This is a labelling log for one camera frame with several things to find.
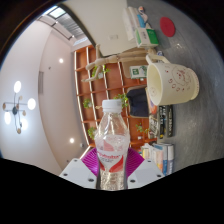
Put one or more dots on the stack of white books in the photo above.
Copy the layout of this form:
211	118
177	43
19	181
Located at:
131	21

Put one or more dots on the cream printed mug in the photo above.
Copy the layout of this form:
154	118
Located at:
175	81

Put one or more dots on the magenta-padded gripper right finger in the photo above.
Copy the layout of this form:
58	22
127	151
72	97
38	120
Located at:
148	171

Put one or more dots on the white wall socket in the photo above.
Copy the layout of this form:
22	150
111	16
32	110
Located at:
114	37

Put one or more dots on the chair with dark jacket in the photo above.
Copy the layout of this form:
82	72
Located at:
137	101

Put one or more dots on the green and white box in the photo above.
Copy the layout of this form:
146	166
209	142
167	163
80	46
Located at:
146	37
138	71

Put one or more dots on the multi-bulb ceiling lamp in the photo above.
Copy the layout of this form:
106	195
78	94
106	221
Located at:
16	108

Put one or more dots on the grey curtain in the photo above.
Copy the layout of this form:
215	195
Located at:
68	26

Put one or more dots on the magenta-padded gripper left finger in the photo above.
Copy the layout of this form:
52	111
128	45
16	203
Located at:
78	171

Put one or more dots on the stack of dark books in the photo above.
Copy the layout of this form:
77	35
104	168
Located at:
165	121

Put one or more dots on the flat round red coaster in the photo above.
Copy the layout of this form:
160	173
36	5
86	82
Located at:
167	26

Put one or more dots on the window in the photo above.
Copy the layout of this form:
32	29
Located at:
56	12

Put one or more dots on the clear plastic water bottle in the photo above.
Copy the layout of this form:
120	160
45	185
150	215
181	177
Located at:
112	146

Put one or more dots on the wooden shelf unit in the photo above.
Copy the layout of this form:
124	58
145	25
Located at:
110	93

